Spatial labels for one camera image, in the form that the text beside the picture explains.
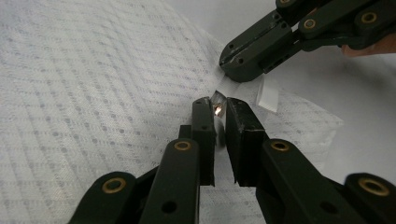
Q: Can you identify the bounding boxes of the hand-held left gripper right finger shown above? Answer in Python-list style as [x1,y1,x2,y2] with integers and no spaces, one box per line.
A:
[225,96,370,224]

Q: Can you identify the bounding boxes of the small shiny clip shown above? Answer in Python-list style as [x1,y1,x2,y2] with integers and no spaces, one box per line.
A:
[210,91,228,119]

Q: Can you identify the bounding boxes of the white mesh cloth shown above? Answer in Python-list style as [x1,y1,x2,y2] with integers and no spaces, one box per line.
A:
[0,0,345,224]

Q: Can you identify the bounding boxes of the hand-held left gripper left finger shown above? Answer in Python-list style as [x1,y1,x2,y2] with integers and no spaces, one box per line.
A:
[138,96,218,224]

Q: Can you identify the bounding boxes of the white table cover sheet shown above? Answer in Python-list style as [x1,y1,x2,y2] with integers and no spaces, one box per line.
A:
[163,0,396,189]

